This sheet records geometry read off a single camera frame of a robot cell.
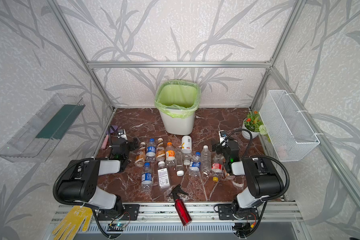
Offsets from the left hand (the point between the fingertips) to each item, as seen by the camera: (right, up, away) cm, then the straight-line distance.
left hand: (129, 133), depth 94 cm
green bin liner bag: (+30, +24, +10) cm, 40 cm away
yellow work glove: (-18, -43, -25) cm, 52 cm away
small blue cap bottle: (+42, -18, -8) cm, 46 cm away
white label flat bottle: (+24, -23, -12) cm, 35 cm away
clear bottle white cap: (+48, -15, -7) cm, 51 cm away
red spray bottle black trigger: (+37, -38, -24) cm, 58 cm away
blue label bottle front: (+15, -23, -14) cm, 31 cm away
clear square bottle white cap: (+33, -16, -9) cm, 37 cm away
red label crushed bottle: (+55, -16, -7) cm, 58 cm away
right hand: (+58, 0, 0) cm, 58 cm away
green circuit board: (+3, -44, -22) cm, 49 cm away
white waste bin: (+27, +5, +5) cm, 27 cm away
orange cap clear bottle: (+27, -11, -5) cm, 30 cm away
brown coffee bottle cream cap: (+21, -10, -3) cm, 23 cm away
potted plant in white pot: (+79, +6, -3) cm, 79 cm away
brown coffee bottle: (+9, -13, -5) cm, 16 cm away
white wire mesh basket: (+80, +5, -30) cm, 86 cm away
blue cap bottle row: (+15, -11, -3) cm, 19 cm away
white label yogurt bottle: (+37, -7, 0) cm, 37 cm away
